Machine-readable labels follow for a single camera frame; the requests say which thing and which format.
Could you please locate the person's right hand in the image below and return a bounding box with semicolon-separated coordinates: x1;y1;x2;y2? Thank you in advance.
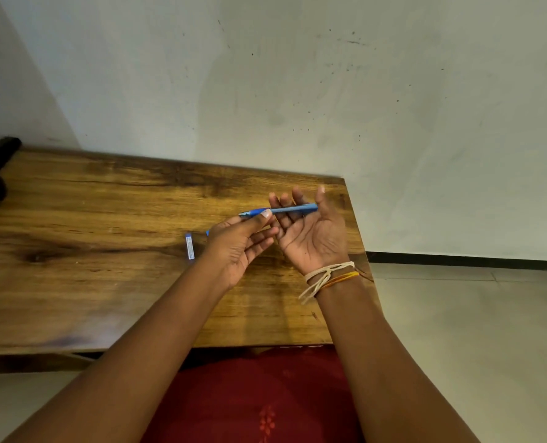
268;185;351;275

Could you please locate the person's left hand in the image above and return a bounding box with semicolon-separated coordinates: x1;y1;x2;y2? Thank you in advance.
199;209;280;291

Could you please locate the blue pen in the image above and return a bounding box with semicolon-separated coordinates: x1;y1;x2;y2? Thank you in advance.
238;203;319;218

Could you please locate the person's right forearm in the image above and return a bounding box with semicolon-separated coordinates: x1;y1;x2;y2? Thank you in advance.
314;272;481;443

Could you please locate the person's left forearm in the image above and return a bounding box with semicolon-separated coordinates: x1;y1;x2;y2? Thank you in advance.
2;260;231;443

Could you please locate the cream thread wristband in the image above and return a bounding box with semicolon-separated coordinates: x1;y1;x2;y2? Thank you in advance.
298;261;356;305

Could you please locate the orange thread wristband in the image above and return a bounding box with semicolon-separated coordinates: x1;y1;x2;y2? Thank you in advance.
320;271;361;290

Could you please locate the red patterned garment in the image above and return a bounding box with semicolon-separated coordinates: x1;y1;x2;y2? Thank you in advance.
140;345;365;443

